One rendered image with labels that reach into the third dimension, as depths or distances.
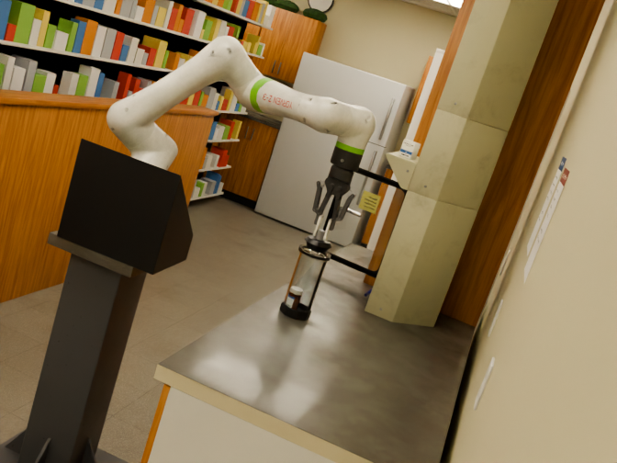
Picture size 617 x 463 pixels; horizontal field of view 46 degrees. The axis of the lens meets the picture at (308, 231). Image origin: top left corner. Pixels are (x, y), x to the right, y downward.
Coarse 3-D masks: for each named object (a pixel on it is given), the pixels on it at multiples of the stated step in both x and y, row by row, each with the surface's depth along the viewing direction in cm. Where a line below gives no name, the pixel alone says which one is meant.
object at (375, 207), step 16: (384, 176) 292; (368, 192) 295; (384, 192) 293; (400, 192) 290; (352, 208) 299; (368, 208) 296; (384, 208) 293; (336, 224) 302; (352, 224) 299; (368, 224) 297; (384, 224) 294; (336, 240) 303; (352, 240) 300; (368, 240) 297; (384, 240) 295; (352, 256) 301; (368, 256) 298
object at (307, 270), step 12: (300, 252) 233; (312, 252) 240; (300, 264) 233; (312, 264) 232; (300, 276) 233; (312, 276) 233; (288, 288) 237; (300, 288) 234; (312, 288) 235; (288, 300) 236; (300, 300) 235
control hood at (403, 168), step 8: (392, 152) 266; (392, 160) 258; (400, 160) 257; (408, 160) 257; (416, 160) 268; (392, 168) 258; (400, 168) 258; (408, 168) 257; (400, 176) 258; (408, 176) 257; (400, 184) 258; (408, 184) 258
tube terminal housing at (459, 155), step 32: (448, 128) 251; (480, 128) 253; (448, 160) 252; (480, 160) 258; (416, 192) 257; (448, 192) 256; (480, 192) 263; (416, 224) 258; (448, 224) 262; (384, 256) 263; (416, 256) 260; (448, 256) 267; (384, 288) 265; (416, 288) 265; (416, 320) 271
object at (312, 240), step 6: (318, 234) 233; (306, 240) 233; (312, 240) 232; (318, 240) 233; (312, 246) 232; (318, 246) 231; (324, 246) 231; (330, 246) 234; (318, 252) 233; (324, 252) 234
